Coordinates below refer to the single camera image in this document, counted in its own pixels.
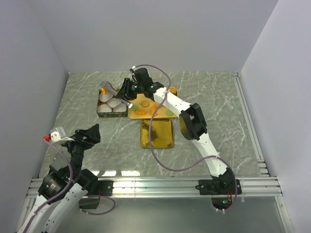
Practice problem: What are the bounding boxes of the metal tongs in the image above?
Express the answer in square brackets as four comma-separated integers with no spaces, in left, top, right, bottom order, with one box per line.
[101,81,133,109]

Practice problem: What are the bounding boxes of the yellow serving tray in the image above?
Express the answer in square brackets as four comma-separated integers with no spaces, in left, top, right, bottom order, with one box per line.
[128,94,177,119]

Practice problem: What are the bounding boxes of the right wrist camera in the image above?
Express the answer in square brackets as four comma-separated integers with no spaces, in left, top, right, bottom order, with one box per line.
[130,66,136,79]

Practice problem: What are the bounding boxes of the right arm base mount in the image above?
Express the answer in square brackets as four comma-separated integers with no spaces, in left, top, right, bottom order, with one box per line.
[195,179,242,213]

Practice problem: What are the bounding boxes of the aluminium rail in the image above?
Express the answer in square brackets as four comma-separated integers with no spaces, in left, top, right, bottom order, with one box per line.
[26,177,284,199]

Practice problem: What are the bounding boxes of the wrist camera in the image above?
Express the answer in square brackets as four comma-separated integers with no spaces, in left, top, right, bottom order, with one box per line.
[43,127,74,144]
[130,66,136,79]

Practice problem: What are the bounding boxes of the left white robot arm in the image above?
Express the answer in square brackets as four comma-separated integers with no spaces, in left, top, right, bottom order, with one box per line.
[19,124,101,233]

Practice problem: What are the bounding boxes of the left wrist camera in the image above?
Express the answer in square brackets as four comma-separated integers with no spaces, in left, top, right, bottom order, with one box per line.
[43,127,74,144]

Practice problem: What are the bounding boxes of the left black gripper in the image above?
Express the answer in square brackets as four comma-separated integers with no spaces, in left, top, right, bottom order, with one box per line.
[61,123,100,177]

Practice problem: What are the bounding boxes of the green round cookie right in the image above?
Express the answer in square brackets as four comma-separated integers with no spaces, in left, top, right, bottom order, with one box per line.
[166,110,174,116]

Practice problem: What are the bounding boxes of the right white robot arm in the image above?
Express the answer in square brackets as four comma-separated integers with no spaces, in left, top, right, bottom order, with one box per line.
[116,64,238,194]

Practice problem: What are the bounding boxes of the brown round cookie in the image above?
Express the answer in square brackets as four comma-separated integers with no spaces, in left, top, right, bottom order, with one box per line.
[141,100,150,107]

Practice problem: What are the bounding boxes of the green round cookie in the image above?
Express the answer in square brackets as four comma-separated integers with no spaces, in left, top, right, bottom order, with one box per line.
[131,105,138,111]
[166,110,174,116]

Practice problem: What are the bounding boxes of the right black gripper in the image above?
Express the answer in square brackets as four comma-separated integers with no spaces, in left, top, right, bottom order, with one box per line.
[115,79,144,101]

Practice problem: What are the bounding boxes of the green square cookie tin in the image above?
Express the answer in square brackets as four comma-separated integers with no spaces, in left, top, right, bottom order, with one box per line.
[96,89,128,118]

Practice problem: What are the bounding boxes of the green round cookie left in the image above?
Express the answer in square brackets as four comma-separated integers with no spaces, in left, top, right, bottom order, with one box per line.
[131,105,138,111]

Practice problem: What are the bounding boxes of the gold tin lid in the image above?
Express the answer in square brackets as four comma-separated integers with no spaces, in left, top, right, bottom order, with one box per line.
[140,118,174,149]

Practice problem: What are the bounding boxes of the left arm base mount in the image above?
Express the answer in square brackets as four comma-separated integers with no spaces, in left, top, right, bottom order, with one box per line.
[79,180,116,214]

